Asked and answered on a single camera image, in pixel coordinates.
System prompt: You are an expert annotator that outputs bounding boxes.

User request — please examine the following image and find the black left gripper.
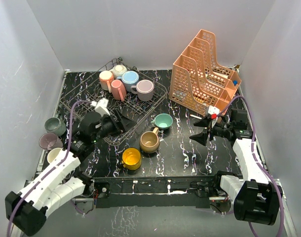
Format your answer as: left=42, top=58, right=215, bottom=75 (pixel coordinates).
left=92, top=109, right=137, bottom=143

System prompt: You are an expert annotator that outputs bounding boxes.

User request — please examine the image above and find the tan brown mug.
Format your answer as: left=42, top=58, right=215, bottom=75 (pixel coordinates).
left=140, top=127, right=160, bottom=154

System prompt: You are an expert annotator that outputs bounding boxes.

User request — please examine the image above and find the pink mug white inside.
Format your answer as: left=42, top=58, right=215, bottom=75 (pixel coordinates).
left=111, top=79, right=127, bottom=102

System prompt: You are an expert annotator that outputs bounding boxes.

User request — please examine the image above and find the lilac ceramic mug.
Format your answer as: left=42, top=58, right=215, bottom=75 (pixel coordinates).
left=130, top=79, right=154, bottom=102

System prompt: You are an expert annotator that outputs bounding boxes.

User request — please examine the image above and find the light blue textured mug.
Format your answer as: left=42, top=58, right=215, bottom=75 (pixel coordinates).
left=121, top=71, right=139, bottom=92

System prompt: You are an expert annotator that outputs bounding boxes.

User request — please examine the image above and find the cream pink speckled mug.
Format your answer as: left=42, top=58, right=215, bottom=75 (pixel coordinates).
left=99, top=70, right=114, bottom=92

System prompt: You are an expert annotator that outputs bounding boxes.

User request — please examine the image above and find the white speckled ceramic mug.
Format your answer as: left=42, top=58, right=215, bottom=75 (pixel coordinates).
left=110, top=64, right=127, bottom=79

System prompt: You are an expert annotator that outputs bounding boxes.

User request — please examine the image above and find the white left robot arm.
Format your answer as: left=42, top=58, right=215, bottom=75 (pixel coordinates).
left=5, top=109, right=137, bottom=237

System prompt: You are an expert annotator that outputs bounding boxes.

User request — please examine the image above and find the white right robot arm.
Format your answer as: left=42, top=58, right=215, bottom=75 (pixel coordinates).
left=190, top=106, right=283, bottom=225

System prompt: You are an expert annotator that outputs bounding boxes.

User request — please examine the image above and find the yellow mug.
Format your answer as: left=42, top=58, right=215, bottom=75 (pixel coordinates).
left=122, top=148, right=142, bottom=170

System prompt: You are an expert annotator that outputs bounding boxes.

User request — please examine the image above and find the teal green cup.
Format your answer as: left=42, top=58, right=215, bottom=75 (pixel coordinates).
left=151, top=114, right=173, bottom=130

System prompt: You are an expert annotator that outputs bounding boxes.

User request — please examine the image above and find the peach plastic file organizer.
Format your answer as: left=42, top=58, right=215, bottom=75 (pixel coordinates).
left=169, top=29, right=241, bottom=115

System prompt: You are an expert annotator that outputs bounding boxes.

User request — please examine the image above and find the grey green mug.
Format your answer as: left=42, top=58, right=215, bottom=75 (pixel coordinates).
left=44, top=117, right=66, bottom=136

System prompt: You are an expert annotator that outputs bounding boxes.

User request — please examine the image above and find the mauve pink mug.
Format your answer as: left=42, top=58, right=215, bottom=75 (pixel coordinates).
left=39, top=132, right=63, bottom=151

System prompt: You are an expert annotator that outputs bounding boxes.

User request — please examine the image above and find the blue mug cream inside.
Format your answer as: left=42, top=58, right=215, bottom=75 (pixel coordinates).
left=47, top=148, right=62, bottom=163

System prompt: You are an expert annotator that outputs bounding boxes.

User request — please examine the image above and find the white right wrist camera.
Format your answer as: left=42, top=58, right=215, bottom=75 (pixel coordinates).
left=205, top=105, right=220, bottom=123

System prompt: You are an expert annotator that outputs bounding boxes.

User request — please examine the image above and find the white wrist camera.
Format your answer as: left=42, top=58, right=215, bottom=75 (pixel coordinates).
left=205, top=105, right=220, bottom=123
left=91, top=98, right=111, bottom=117

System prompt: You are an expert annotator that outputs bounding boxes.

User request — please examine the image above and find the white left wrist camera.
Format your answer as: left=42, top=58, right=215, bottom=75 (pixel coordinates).
left=91, top=98, right=111, bottom=117

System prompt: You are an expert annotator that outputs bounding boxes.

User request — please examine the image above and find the grey wire dish rack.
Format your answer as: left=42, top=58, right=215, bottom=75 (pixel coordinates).
left=58, top=57, right=167, bottom=146

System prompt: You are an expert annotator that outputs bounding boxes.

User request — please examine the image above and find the aluminium frame rail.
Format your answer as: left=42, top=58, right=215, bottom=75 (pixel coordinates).
left=9, top=178, right=298, bottom=237

